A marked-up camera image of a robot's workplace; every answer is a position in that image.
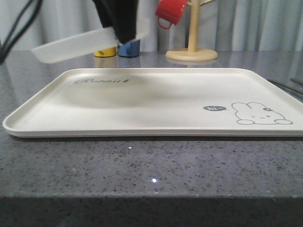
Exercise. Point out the yellow mug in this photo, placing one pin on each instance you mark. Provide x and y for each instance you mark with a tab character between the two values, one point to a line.
109	52

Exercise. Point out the silver chopstick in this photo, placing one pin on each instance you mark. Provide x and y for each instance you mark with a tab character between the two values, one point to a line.
285	86

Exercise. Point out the white round plate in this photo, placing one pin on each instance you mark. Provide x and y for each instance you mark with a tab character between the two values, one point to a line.
76	45

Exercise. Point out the silver spoon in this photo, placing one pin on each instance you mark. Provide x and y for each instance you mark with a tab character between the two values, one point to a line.
297	81

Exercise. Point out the blue mug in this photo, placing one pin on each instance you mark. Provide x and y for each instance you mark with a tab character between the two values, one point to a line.
129	49

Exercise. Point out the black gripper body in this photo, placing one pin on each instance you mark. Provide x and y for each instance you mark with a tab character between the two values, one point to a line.
119	14

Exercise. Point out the cream rabbit serving tray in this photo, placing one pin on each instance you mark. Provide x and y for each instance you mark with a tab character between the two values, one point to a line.
158	102

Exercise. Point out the wooden mug tree stand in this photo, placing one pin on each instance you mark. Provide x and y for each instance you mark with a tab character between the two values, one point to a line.
193	53

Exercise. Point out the grey curtain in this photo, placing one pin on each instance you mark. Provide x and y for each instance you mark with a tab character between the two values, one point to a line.
224	25

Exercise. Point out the red mug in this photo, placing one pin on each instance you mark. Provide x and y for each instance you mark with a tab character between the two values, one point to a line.
171	11

